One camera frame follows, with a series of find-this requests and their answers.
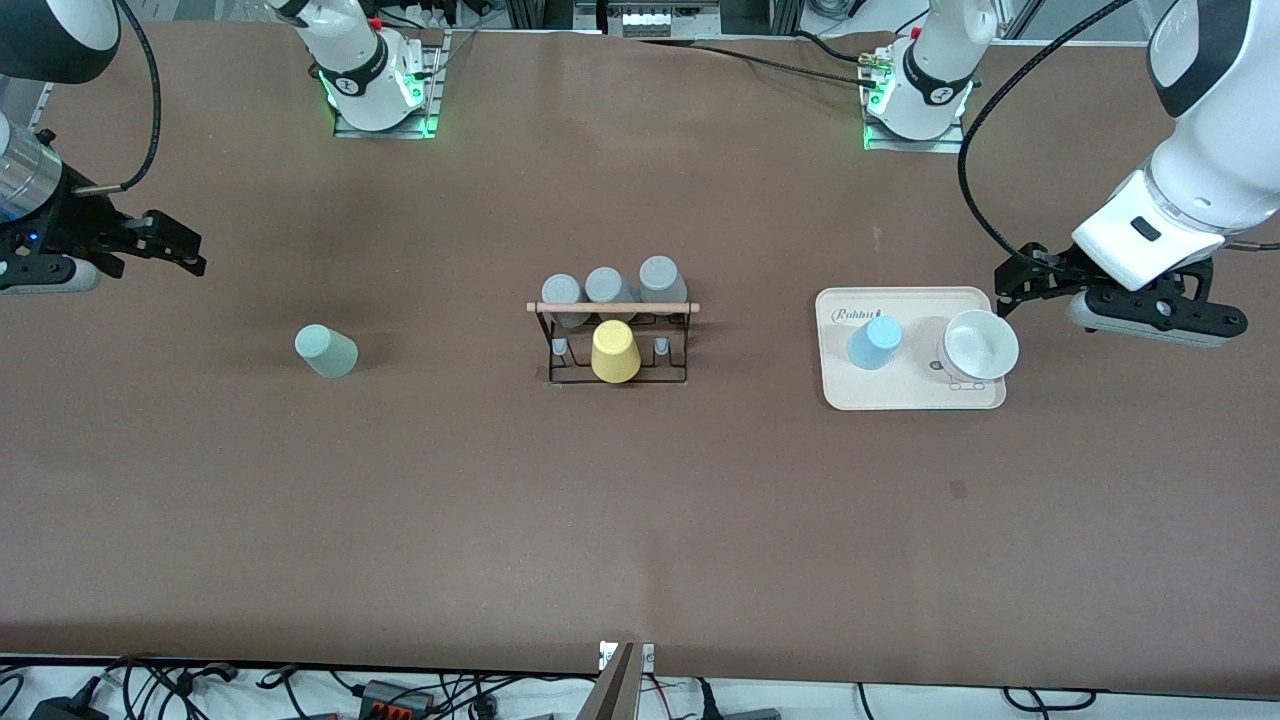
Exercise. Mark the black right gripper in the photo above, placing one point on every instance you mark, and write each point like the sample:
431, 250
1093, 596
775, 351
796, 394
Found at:
72, 222

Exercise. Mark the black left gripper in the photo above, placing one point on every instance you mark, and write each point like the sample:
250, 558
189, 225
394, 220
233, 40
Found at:
1056, 266

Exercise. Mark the light blue cup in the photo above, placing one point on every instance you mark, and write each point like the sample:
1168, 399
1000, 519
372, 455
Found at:
874, 343

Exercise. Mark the pale green cup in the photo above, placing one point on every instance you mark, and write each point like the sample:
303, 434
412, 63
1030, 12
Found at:
328, 352

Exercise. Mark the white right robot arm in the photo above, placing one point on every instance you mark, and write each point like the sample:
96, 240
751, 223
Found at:
350, 60

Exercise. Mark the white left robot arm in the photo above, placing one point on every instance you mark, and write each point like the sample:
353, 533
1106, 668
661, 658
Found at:
1210, 160

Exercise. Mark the white bowl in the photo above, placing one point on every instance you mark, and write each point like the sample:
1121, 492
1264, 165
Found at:
980, 345

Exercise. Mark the beige rabbit tray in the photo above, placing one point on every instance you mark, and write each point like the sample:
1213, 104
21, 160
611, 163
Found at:
905, 390

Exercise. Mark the grey cup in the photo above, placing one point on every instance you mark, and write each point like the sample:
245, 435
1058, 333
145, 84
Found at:
562, 290
660, 276
606, 284

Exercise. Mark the yellow cup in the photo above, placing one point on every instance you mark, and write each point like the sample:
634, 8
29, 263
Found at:
615, 352

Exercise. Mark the black power adapter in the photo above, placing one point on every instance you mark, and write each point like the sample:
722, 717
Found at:
68, 708

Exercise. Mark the black box with orange buttons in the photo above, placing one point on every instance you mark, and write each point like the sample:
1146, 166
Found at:
395, 697

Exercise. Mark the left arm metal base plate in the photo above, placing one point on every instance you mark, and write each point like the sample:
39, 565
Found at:
915, 143

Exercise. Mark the aluminium side rail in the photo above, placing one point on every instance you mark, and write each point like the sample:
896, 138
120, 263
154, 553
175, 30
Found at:
25, 105

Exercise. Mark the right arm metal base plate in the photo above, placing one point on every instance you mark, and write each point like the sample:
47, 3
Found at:
432, 70

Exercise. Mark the aluminium frame structure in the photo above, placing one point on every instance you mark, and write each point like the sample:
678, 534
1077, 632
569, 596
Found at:
650, 15

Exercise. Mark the grey camera stand post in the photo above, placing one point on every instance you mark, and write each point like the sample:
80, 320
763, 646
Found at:
618, 690

